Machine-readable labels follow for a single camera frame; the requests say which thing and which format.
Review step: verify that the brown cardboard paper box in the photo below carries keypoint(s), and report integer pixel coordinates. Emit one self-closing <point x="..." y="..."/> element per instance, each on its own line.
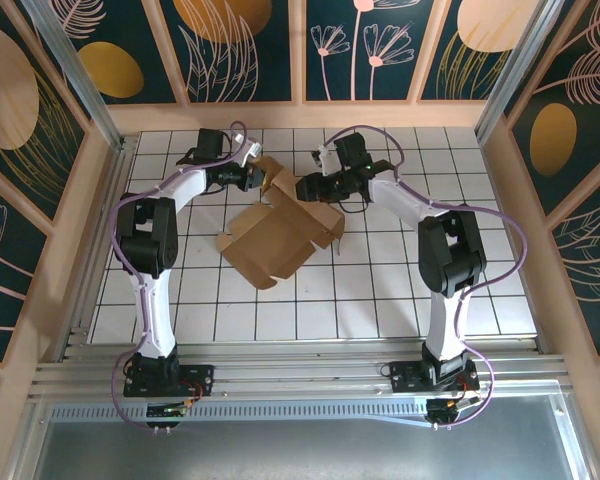
<point x="275" y="235"/>

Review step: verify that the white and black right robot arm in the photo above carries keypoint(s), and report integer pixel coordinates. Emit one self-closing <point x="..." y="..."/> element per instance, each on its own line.
<point x="445" y="325"/>

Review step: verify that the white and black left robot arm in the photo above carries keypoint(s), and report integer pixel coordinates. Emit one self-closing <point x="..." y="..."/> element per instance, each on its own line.
<point x="152" y="320"/>

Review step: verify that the grey metal sheet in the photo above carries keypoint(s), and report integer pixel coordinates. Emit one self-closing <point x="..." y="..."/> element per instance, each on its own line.
<point x="300" y="455"/>

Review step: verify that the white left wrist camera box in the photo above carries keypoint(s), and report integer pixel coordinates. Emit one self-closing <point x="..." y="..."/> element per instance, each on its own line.
<point x="246" y="150"/>

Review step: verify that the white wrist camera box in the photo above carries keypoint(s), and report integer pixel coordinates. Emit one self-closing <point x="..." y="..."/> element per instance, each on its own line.
<point x="321" y="159"/>
<point x="246" y="150"/>

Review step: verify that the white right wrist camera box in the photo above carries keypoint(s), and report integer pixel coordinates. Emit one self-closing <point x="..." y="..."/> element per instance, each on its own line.
<point x="321" y="159"/>

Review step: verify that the aluminium side rail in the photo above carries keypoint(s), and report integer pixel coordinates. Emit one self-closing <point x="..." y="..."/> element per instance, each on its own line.
<point x="111" y="210"/>

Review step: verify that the aluminium mounting rail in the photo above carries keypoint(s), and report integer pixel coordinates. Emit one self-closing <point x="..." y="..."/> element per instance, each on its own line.
<point x="300" y="370"/>

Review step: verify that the aluminium frame post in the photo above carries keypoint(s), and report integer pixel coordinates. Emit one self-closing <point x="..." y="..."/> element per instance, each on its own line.
<point x="75" y="70"/>
<point x="520" y="65"/>

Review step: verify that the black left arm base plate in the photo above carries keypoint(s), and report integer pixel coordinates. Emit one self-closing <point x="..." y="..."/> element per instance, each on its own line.
<point x="200" y="375"/>

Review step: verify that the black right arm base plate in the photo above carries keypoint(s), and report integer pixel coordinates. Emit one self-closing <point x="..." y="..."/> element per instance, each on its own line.
<point x="405" y="377"/>

